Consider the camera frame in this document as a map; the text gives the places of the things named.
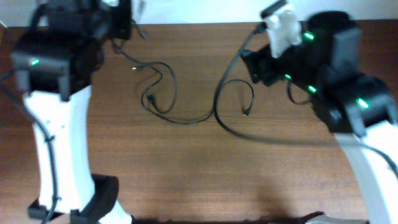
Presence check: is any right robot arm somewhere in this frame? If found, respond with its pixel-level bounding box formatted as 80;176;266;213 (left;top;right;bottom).
242;10;397;223

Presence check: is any right camera cable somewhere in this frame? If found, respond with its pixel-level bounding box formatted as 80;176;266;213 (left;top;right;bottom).
213;23;398;181

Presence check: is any camera cable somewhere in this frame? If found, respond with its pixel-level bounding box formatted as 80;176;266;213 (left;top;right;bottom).
0;68;60;224
213;23;398;181

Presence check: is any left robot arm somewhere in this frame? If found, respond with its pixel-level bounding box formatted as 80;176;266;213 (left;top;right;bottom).
11;1;135;223

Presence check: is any left camera cable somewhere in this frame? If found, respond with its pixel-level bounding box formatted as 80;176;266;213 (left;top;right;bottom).
0;68;60;224

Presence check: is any black cable silver plug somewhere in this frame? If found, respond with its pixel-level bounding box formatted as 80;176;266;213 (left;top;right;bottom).
132;59;178;117

